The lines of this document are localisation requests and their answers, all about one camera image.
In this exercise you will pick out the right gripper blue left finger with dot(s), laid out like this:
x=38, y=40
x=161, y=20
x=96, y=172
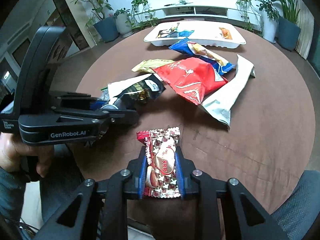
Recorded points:
x=98, y=209

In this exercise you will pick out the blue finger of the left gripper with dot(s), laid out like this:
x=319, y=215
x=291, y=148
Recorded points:
x=75, y=100
x=72, y=118

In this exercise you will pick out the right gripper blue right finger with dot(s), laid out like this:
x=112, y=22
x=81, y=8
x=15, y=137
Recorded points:
x=223, y=206

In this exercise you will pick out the red star candy packet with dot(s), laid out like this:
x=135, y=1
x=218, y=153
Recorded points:
x=160, y=179

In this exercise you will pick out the black white snack bag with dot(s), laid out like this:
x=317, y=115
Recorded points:
x=126, y=94

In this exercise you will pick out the gold snack packet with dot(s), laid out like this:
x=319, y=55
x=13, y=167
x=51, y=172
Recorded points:
x=147, y=66

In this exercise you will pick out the long white snack bag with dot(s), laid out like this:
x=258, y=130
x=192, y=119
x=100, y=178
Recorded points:
x=218, y=105

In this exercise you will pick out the red snack bag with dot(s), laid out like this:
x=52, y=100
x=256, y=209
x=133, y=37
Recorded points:
x=191, y=78

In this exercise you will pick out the blue cake snack packet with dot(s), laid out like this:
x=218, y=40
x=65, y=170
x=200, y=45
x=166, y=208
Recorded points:
x=193, y=49

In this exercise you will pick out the teal cartoon snack packet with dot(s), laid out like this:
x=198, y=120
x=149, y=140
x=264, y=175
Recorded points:
x=185, y=33

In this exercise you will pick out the orange snack bar packet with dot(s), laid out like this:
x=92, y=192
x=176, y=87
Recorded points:
x=226, y=34

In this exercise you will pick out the pink candy bag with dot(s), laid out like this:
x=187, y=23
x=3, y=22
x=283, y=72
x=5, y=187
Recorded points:
x=171, y=32

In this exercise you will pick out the person's left hand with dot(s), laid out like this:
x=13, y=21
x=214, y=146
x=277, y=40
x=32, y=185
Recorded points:
x=13, y=149

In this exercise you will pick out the left plant in blue pot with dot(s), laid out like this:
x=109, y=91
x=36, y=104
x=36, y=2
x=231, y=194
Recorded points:
x=102, y=19

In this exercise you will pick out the plant in white ribbed pot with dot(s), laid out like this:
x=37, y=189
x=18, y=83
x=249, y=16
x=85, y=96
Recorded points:
x=123, y=23

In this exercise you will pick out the grey chair seat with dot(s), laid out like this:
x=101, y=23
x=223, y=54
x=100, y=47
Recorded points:
x=299, y=212

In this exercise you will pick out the trailing pothos plant left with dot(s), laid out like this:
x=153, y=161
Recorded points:
x=141, y=16

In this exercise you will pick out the trailing pothos plant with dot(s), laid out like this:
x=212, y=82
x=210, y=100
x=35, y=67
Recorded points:
x=141, y=16
x=252, y=19

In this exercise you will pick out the white plastic tray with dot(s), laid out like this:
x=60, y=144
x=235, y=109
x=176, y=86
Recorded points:
x=206, y=33

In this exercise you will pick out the white tv console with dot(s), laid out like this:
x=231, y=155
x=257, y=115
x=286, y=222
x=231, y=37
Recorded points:
x=202, y=12

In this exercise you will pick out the trailing pothos plant right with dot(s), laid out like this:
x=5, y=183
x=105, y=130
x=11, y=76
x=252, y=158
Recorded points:
x=252, y=19

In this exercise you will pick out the tall plant in blue pot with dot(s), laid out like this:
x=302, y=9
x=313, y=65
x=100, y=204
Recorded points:
x=288, y=30

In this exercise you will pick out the plant in tall white pot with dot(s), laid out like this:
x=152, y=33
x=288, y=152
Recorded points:
x=270, y=17

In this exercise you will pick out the beige curtain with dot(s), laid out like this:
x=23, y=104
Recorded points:
x=305, y=21

